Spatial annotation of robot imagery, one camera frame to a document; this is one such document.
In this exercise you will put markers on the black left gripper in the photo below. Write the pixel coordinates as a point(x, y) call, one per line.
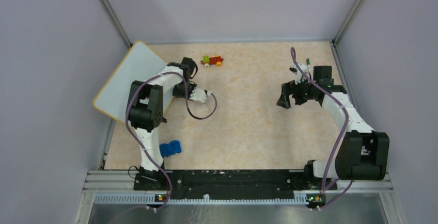
point(175, 92)

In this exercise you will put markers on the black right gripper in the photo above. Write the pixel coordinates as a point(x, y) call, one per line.
point(284, 100)

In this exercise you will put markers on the green white marker pen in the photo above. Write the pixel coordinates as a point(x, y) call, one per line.
point(308, 64)

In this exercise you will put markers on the yellow-framed whiteboard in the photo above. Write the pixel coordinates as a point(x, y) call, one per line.
point(139, 64)

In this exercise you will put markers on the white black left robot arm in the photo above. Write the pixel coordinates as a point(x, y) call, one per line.
point(145, 111)

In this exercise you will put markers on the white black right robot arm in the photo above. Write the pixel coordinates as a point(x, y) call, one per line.
point(362, 152)

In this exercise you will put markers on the red toy train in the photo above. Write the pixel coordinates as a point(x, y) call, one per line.
point(208, 61)

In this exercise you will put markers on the blue toy car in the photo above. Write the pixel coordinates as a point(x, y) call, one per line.
point(171, 148)

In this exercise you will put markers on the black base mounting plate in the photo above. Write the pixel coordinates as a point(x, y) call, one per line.
point(232, 184)

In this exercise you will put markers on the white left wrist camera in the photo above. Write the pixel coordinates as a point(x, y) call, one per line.
point(199, 95)

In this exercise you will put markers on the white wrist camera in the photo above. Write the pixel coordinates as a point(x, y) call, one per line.
point(299, 70)
point(199, 95)

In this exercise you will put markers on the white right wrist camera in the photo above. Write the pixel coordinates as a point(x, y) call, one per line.
point(299, 70)

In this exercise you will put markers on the aluminium frame rail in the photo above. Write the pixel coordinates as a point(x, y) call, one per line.
point(109, 196)

